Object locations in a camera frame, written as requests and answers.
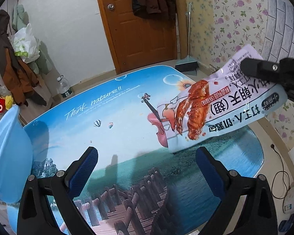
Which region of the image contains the chicken wing snack packet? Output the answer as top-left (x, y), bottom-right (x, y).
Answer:
top-left (148, 45), bottom-right (287, 153)

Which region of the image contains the light blue plastic basin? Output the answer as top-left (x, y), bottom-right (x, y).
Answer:
top-left (0, 106), bottom-right (33, 204)

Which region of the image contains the broom with dustpan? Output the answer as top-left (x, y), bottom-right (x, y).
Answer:
top-left (175, 2), bottom-right (199, 75)

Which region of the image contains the printed scenery table mat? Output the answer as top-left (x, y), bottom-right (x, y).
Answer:
top-left (24, 65), bottom-right (264, 234)

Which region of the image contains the red yellow plush toy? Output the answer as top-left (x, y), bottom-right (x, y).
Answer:
top-left (0, 95), bottom-right (14, 114)

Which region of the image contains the large water bottle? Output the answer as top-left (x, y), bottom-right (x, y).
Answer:
top-left (57, 75), bottom-right (73, 99)

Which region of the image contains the brown hooded jacket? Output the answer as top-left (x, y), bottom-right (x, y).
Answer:
top-left (0, 10), bottom-right (46, 106)

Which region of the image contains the wooden door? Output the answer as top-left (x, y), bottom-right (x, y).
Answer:
top-left (98, 0), bottom-right (177, 74)

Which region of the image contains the white green plastic bag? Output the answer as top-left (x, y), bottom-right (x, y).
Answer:
top-left (10, 23), bottom-right (40, 64)

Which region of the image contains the pale green garment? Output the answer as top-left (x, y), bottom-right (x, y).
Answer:
top-left (12, 4), bottom-right (27, 31)

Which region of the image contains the black cable on floor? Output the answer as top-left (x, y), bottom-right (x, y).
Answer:
top-left (270, 143), bottom-right (291, 200)

